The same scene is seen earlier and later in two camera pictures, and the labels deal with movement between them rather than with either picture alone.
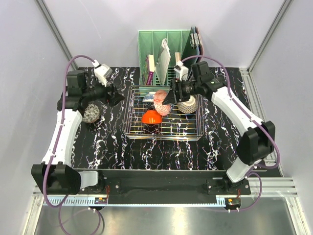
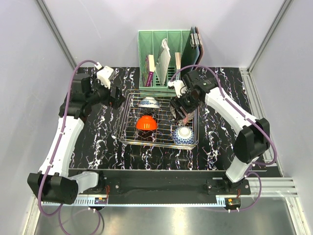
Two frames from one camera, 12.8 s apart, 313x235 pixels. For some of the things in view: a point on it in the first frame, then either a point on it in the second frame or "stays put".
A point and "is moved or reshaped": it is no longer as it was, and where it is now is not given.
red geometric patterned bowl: (160, 97) to (190, 117)
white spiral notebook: (162, 66) stays put
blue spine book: (177, 57) stays put
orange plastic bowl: (151, 116) to (146, 122)
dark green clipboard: (189, 50) stays put
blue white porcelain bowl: (149, 97) is moved or reshaped
